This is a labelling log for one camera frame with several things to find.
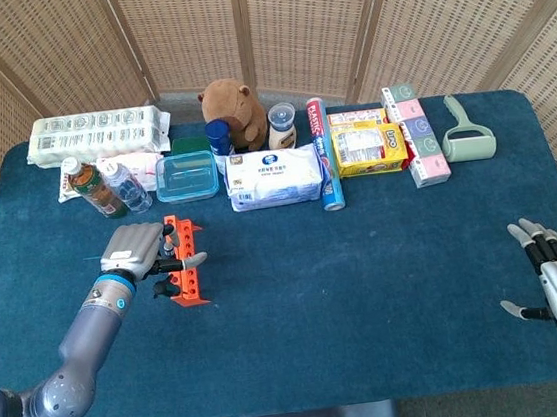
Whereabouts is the white egg carton package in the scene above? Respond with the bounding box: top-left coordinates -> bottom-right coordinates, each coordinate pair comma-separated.
22,102 -> 177,172

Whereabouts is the wicker folding screen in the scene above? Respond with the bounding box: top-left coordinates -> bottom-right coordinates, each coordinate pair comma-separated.
0,0 -> 557,274

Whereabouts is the pastel tissue box pack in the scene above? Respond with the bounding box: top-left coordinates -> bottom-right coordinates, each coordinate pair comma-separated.
378,79 -> 454,193

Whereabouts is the yellow Lipo biscuit bag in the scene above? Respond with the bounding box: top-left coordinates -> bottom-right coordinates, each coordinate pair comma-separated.
330,121 -> 412,181

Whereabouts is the white and pink snack bag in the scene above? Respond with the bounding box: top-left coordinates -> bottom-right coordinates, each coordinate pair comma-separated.
54,149 -> 170,204

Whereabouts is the orange screwdriver rack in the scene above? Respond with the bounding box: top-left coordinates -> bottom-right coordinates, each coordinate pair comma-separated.
161,211 -> 214,311

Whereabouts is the pale green lint roller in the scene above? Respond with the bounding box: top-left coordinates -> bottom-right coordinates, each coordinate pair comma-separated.
435,90 -> 499,166

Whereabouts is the dark green flat box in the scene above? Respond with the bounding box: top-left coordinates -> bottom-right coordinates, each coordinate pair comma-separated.
169,134 -> 214,157

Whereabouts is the clear container with blue lid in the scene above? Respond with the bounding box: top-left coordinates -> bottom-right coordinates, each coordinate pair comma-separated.
152,148 -> 222,206

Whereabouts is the white wet wipes pack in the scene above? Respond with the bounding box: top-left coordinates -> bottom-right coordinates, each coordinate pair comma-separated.
221,141 -> 332,214

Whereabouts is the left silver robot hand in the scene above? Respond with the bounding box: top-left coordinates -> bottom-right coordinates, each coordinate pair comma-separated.
95,215 -> 210,285

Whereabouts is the blue plastic wrap roll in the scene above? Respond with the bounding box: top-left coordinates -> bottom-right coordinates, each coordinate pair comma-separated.
303,93 -> 348,214

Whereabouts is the brown capybara plush toy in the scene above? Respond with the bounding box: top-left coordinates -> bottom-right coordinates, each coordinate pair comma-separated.
195,74 -> 273,158

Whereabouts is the white sauce bottle clear cap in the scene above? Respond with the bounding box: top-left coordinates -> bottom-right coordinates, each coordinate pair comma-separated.
264,100 -> 301,153

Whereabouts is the blue carpet table cover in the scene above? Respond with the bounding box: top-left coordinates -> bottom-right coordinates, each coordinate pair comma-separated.
0,80 -> 557,417

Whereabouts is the silver metal handle screwdriver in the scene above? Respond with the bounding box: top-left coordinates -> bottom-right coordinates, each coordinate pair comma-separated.
160,234 -> 178,261

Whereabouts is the blue and white spray can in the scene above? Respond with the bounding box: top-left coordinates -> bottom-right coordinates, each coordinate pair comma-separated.
203,116 -> 238,175

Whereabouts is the red and yellow snack box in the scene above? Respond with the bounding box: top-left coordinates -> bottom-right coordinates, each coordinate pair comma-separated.
326,104 -> 419,179

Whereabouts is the green tea bottle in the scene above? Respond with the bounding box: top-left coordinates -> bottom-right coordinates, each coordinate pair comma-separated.
60,151 -> 131,225

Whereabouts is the clear water bottle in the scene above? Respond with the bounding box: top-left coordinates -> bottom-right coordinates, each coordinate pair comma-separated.
101,156 -> 155,219

